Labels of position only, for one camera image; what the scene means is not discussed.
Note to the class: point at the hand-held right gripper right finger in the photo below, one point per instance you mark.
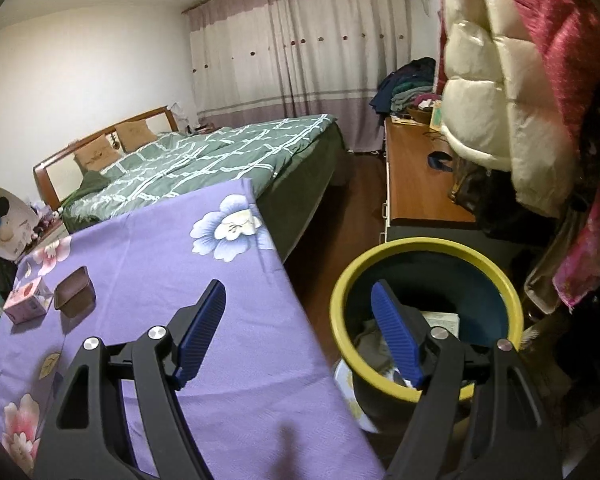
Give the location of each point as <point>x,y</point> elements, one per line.
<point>395,330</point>

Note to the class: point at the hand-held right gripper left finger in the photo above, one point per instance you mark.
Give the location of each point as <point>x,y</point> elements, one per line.
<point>202,330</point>

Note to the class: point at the blue bin with yellow rim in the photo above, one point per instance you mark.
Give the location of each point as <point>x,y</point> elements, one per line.
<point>485,280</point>

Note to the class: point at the white nightstand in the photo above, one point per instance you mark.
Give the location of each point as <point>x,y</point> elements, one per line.
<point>50,230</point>

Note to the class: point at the purple floral tablecloth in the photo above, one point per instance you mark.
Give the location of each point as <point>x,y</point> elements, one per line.
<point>170,260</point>

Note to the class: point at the wooden headboard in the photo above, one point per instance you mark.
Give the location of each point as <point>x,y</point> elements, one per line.
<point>55,165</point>

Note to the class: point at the pink carton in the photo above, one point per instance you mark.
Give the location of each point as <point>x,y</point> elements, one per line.
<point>27,302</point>

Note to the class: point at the dark green cloth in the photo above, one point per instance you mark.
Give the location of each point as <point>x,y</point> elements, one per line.
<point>92,182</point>

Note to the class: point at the brown tray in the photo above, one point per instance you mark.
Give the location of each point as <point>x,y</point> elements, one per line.
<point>75,292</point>

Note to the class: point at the brown pillow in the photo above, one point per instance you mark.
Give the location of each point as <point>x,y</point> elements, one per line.
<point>96,155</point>
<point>135,136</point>

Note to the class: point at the wooden cabinet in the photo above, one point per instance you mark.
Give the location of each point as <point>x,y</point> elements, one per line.
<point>420,190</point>

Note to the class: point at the brown handbag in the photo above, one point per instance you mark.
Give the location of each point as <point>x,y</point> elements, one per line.
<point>467,187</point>

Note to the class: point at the bed with green checked quilt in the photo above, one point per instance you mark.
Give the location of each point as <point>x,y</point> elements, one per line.
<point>220,160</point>

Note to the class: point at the pink patterned scarf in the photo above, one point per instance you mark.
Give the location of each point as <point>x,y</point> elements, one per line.
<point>582,260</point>

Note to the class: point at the pale green box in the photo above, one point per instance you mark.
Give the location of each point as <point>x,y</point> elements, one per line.
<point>436,115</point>

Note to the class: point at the pile of clothes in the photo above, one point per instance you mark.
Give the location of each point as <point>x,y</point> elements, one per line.
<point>405,90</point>

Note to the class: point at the white puffer jacket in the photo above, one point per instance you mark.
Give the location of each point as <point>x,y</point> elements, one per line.
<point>500,90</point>

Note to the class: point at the pink and white curtain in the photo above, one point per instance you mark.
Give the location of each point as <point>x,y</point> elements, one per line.
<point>300,50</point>

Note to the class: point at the red puffer jacket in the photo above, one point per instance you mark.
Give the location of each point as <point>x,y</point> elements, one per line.
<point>555,25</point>

